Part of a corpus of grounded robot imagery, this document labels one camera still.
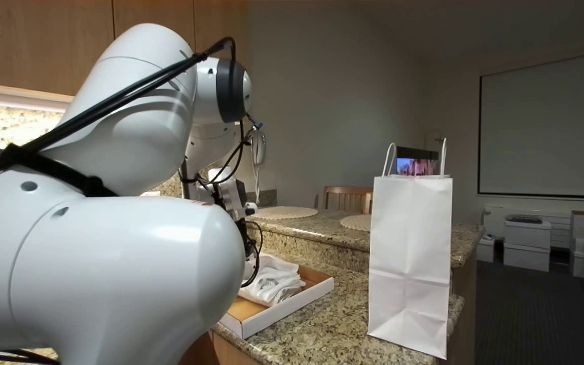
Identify white waffle textured towel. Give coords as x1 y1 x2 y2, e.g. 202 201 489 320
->
239 252 309 306

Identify white paper bag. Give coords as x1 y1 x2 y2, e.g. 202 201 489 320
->
368 138 454 361

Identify wooden dining chair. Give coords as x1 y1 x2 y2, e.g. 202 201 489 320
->
314 185 375 218

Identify shallow cardboard tray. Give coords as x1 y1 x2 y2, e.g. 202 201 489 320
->
217 263 337 341

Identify lit display screen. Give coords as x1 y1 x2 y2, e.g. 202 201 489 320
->
394 146 440 178

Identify wooden drawer front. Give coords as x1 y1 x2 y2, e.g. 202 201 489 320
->
197 328 259 365

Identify small white storage box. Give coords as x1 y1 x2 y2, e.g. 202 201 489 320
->
477 231 498 264

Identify white box with dark top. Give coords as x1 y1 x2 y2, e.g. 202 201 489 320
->
503 213 553 275

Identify white projector screen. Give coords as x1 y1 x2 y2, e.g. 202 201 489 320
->
477 50 584 201

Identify white wall phone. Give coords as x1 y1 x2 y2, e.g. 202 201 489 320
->
250 131 268 205

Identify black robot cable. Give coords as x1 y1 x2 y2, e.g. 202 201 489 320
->
0 37 263 290

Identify wooden wall cabinets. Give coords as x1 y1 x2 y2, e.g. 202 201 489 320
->
0 0 254 100

